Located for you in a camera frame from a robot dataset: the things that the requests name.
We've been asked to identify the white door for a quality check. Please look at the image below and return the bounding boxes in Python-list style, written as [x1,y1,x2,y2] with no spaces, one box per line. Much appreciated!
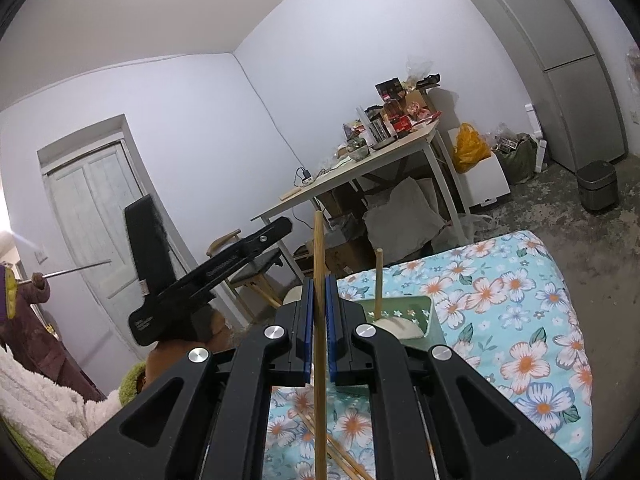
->
[37,115,166,361]

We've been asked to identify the floral blanket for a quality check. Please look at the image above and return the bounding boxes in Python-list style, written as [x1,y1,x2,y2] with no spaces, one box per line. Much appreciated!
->
[267,230,596,480]

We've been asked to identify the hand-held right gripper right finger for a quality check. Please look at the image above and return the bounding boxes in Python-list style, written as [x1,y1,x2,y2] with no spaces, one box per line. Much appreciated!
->
[325,275,583,480]

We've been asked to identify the grey trash can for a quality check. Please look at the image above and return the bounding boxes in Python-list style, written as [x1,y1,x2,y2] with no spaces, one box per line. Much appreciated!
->
[575,160,618,213]

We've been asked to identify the pile of boxes and packets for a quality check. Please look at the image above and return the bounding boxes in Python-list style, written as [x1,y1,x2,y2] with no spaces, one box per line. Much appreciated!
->
[337,55,443,161]

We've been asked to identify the white-legged table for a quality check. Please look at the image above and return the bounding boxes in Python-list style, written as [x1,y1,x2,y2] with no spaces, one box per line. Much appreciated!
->
[250,119,471,281]

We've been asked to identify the yellow plastic bag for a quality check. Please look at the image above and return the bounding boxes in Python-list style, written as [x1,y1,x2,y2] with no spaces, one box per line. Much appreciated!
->
[452,122,493,173]

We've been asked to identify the green plastic utensil holder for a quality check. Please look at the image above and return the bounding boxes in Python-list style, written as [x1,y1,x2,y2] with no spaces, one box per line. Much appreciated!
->
[345,294,448,356]

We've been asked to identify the green bag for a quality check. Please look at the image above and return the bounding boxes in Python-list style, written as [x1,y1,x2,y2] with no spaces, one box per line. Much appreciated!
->
[492,132,538,186]

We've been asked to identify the yellow purple cloth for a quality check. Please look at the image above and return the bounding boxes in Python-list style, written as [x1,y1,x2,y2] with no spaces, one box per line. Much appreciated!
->
[0,265,18,321]

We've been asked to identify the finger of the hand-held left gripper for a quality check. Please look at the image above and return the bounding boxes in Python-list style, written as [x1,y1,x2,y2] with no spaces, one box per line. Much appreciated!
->
[175,216,294,306]

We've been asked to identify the white plastic bag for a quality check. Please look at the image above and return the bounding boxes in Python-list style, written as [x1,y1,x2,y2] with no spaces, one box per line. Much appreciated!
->
[447,212,493,246]

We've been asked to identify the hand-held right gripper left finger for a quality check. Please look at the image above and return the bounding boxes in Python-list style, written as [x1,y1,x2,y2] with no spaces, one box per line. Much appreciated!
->
[55,277,316,480]

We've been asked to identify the silver refrigerator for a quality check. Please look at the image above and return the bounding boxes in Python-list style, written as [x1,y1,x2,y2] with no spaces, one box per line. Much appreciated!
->
[464,0,628,173]

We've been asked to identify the person's left hand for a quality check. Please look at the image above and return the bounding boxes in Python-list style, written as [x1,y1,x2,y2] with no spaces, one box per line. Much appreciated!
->
[144,304,227,391]

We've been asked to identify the white upright panel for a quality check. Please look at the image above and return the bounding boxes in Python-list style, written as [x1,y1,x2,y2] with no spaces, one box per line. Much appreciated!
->
[525,104,548,168]

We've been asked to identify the white box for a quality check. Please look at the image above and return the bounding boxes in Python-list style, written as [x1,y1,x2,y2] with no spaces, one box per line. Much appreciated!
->
[457,152,512,211]

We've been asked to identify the grey cushion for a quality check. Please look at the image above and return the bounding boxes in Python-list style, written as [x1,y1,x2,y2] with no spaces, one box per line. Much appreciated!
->
[362,177,451,256]

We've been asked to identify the brown hanging coat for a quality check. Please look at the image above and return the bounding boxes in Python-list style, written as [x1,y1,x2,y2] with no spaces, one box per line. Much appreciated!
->
[0,272,108,403]

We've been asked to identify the wooden chair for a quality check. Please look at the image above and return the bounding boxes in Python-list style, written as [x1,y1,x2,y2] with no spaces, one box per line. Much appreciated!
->
[207,227,286,321]

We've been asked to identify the cardboard boxes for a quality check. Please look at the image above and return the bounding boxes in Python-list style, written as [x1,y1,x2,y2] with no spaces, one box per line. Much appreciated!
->
[292,195,381,281]

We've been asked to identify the person's left forearm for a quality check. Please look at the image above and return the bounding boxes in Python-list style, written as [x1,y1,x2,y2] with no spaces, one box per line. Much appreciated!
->
[0,345,147,480]

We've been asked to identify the metal rod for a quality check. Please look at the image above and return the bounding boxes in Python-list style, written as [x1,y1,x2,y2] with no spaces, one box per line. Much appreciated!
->
[42,259,112,281]

